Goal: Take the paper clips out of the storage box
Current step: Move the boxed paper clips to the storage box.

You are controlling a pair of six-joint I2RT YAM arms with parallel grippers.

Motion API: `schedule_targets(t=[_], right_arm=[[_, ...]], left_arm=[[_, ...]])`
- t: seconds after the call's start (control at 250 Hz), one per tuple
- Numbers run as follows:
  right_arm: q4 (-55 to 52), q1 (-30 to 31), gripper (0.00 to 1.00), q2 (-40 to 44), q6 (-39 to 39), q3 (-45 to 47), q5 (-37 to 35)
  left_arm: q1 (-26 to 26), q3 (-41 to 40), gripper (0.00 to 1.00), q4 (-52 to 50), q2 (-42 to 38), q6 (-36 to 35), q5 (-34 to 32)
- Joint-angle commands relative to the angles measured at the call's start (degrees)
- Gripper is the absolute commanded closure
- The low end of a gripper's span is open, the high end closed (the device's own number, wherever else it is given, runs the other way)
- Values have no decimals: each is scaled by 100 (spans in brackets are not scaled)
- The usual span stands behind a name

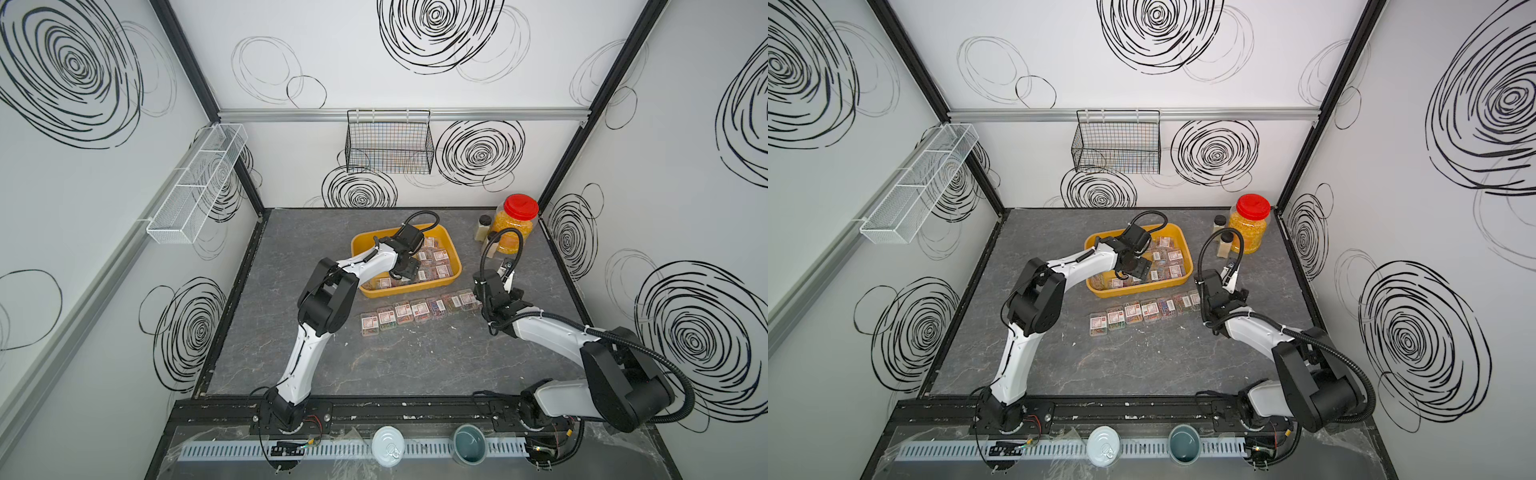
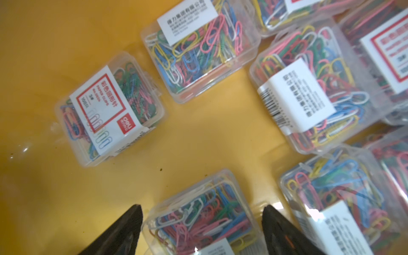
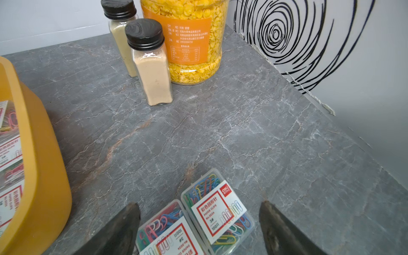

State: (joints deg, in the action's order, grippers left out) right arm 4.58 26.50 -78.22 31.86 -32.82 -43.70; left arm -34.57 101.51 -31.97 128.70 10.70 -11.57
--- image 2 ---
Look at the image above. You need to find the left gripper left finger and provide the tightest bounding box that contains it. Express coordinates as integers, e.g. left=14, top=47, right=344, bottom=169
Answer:
left=80, top=205, right=143, bottom=255

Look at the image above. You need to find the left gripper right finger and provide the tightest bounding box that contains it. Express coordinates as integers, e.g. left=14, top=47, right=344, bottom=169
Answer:
left=262, top=205, right=325, bottom=255

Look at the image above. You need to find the yellow plastic storage tray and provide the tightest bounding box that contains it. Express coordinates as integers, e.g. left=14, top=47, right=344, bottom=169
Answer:
left=0, top=0, right=408, bottom=255

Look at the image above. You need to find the tray paper clip box white label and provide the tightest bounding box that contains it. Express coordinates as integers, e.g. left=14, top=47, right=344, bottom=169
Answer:
left=141, top=1, right=261, bottom=104

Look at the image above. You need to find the barcode label paper clip box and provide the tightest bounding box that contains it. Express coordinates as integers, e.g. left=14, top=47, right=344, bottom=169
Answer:
left=250, top=16, right=393, bottom=155

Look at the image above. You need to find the tray paper clip box red label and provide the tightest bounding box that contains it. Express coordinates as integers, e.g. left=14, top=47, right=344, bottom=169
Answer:
left=55, top=52, right=165, bottom=167

